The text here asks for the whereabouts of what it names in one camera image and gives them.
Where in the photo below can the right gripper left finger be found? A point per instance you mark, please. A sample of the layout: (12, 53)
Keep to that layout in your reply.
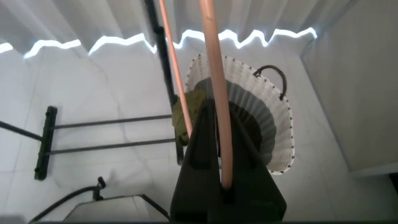
(199, 174)

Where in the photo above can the green garment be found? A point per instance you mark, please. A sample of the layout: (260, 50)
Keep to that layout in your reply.
(182, 124)

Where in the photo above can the white laundry basket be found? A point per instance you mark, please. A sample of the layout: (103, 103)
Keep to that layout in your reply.
(267, 102)

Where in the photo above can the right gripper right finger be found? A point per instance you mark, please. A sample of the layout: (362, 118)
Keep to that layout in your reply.
(252, 186)

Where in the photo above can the black clothes rack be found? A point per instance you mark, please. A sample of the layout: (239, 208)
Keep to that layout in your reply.
(46, 140)

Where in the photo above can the white curtain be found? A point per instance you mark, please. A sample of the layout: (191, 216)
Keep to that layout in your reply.
(93, 18)

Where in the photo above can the pink clothes hanger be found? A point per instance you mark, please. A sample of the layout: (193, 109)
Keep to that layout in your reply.
(221, 102)

